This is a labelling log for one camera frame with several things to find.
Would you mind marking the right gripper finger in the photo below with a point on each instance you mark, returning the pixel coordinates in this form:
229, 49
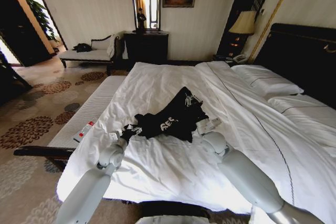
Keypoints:
198, 100
189, 100

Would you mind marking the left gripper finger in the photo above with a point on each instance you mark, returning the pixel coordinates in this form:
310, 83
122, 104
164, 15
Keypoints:
137, 129
125, 127

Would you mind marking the black garment with white letters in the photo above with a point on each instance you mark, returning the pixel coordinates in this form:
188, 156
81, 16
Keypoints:
174, 119

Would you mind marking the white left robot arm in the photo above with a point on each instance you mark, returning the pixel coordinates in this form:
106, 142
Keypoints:
90, 182

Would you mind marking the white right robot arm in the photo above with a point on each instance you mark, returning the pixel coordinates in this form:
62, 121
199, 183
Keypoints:
244, 171

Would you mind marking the white padded bed bench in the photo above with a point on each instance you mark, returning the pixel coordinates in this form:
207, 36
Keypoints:
86, 119

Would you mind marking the white duvet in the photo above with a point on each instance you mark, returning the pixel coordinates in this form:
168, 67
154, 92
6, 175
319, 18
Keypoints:
199, 140

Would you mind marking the small red and white box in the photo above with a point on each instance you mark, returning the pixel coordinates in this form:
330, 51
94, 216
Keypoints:
90, 123

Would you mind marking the grey card with red mark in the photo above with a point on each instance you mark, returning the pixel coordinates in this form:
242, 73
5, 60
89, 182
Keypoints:
82, 134

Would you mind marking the dark nightstand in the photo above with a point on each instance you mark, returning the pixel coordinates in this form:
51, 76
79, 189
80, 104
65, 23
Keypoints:
228, 57

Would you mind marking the white telephone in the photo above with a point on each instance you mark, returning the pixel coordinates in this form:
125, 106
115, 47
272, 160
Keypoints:
237, 58

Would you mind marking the dark wooden dresser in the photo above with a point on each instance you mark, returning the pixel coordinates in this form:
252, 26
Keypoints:
146, 47

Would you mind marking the white pillow with dark piping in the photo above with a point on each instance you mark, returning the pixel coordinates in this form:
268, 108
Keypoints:
265, 79
302, 107

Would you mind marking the white cloth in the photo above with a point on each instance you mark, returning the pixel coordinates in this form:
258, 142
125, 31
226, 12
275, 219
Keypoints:
112, 47

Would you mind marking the table lamp with cream shade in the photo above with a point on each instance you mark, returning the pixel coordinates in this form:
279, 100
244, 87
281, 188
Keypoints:
242, 24

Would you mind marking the black bag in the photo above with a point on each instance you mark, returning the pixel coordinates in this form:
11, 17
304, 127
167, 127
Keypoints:
82, 47

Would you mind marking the white robot front shell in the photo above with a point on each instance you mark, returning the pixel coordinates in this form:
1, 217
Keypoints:
153, 220

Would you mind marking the dark standing figure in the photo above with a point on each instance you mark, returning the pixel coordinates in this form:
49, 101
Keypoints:
141, 19

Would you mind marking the dark framed mirror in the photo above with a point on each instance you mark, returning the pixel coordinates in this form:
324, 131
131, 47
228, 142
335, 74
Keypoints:
145, 3

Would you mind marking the dark wooden headboard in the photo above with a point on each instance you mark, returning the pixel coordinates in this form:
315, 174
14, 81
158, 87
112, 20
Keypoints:
302, 53

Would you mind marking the green potted plant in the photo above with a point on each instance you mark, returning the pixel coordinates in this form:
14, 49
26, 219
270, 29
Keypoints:
39, 14

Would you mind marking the white chaise with dark frame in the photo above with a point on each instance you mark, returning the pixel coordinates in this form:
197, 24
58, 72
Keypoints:
89, 53

